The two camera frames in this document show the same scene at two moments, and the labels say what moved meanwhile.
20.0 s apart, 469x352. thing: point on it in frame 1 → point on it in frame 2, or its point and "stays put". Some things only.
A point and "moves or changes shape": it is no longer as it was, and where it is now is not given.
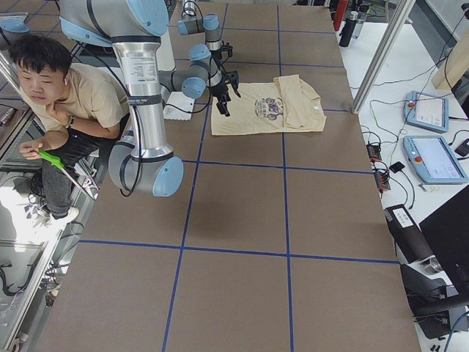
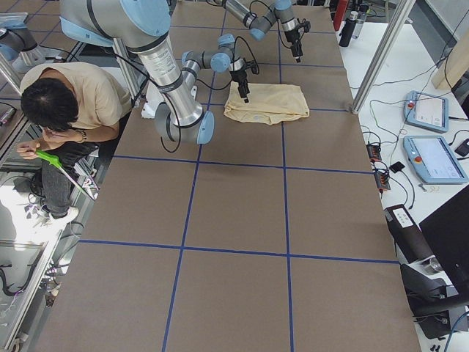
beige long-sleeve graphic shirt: [288, 104] moves or changes shape
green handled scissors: [56, 163] stays put
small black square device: [397, 166] stays put
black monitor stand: [427, 306] stays put
